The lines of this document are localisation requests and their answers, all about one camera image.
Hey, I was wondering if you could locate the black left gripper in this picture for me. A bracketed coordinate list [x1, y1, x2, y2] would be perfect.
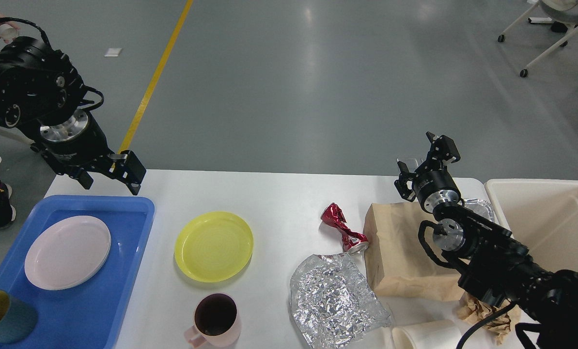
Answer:
[30, 109, 146, 196]

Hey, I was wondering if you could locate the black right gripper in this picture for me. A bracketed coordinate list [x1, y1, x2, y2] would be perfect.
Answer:
[394, 132, 461, 213]

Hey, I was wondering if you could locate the yellow plate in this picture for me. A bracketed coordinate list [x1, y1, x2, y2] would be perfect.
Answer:
[174, 211, 254, 283]

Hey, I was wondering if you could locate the pink mug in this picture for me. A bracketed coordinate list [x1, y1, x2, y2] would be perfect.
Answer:
[183, 292, 242, 349]

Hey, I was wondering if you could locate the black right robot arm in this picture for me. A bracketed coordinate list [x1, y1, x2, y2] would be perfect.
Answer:
[394, 132, 578, 349]

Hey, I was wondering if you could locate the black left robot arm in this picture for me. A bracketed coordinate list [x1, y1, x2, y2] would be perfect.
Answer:
[0, 30, 146, 196]

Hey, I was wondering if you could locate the pink plate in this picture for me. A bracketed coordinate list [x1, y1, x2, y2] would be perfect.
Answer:
[24, 216, 111, 291]

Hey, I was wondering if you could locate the crushed red can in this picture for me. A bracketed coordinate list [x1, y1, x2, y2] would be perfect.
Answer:
[320, 203, 369, 255]

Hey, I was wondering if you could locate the brown paper bag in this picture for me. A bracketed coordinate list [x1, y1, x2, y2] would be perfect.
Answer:
[363, 203, 464, 302]

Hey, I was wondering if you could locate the blue plastic tray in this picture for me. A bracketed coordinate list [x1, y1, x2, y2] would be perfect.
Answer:
[0, 195, 155, 349]

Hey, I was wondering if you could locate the beige plastic bin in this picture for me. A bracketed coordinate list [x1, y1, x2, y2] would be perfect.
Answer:
[484, 179, 578, 272]

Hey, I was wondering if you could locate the crumpled brown paper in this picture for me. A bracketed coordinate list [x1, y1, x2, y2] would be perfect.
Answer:
[456, 292, 521, 346]

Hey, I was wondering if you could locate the crumpled aluminium foil sheet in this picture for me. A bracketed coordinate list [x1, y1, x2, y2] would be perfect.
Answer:
[290, 253, 391, 349]

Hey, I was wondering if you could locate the white paper cup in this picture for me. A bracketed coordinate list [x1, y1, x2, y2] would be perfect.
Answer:
[391, 319, 462, 349]

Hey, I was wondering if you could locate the teal yellow cup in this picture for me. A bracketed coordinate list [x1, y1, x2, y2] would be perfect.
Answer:
[0, 290, 38, 344]

